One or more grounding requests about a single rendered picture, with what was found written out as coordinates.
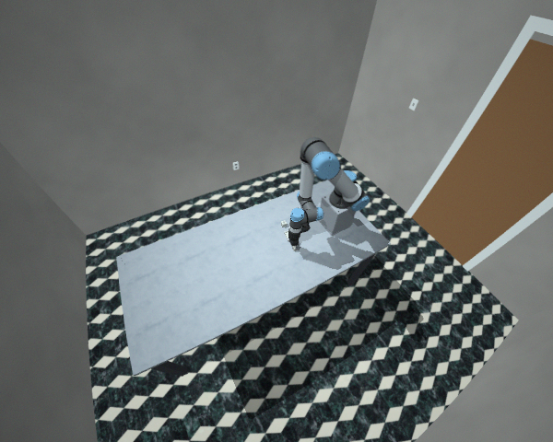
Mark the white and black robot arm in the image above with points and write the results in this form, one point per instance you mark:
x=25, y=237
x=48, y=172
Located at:
x=317, y=158

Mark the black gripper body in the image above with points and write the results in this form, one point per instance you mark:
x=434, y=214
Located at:
x=294, y=234

